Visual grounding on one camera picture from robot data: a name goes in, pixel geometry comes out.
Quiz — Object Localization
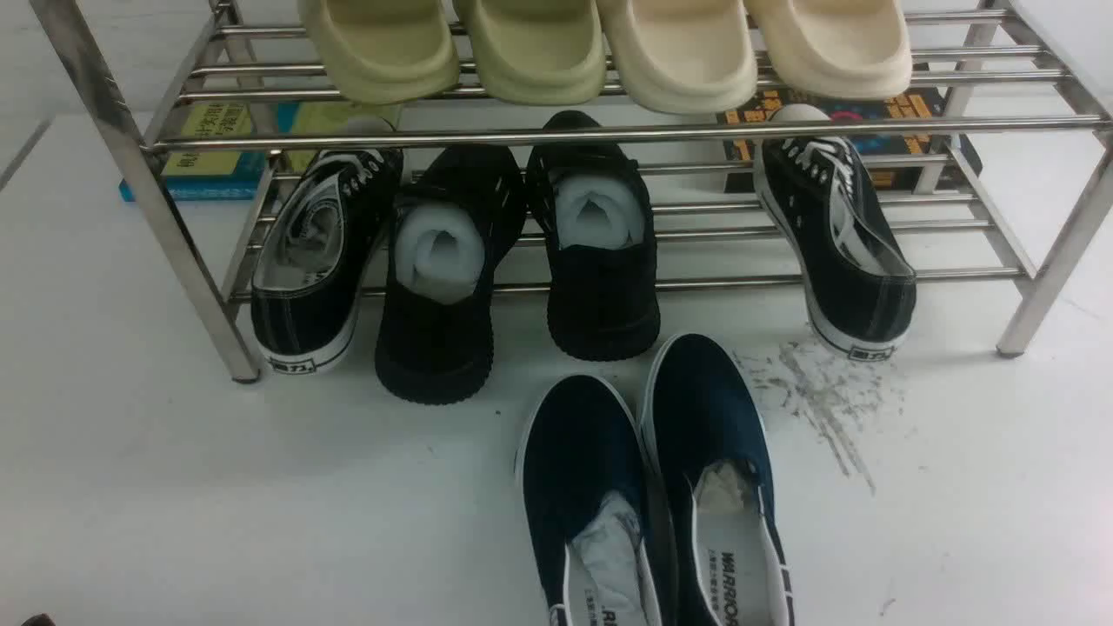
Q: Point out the stainless steel shoe rack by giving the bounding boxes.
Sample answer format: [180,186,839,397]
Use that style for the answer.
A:
[31,1,1110,384]

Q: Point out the green slide sandal far left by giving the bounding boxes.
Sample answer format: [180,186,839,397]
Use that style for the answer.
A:
[297,1,460,104]

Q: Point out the black canvas sneaker left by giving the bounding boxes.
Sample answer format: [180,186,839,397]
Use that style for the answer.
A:
[250,146,405,376]

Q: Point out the navy slip-on shoe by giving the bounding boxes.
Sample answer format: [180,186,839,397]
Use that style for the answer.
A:
[514,374,663,625]
[639,333,796,625]

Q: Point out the cream slide sandal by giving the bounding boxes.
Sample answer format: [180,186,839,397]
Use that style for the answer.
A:
[746,1,913,100]
[595,1,758,115]

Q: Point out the black canvas sneaker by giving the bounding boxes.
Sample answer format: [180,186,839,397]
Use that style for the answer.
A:
[250,146,405,376]
[754,136,917,362]

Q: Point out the green slide sandal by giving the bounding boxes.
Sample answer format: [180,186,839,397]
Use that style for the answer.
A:
[297,1,460,104]
[453,1,607,106]

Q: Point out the black orange book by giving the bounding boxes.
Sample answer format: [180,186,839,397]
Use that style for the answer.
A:
[716,87,984,194]

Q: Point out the navy slip-on shoe right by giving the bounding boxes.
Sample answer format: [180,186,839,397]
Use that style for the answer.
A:
[639,333,796,625]

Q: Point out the black canvas sneaker right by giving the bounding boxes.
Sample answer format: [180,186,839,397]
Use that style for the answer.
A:
[754,136,917,362]

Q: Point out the yellow blue book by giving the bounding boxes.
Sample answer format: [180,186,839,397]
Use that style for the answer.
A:
[119,100,403,203]

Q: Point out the navy slip-on shoe left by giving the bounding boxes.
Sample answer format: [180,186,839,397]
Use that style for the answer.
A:
[514,374,663,625]

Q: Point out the black knit sneaker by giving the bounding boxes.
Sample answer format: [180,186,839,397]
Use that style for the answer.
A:
[524,141,661,362]
[375,143,526,405]

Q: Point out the cream slide sandal far right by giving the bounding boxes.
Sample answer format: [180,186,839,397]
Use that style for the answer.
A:
[746,1,913,100]

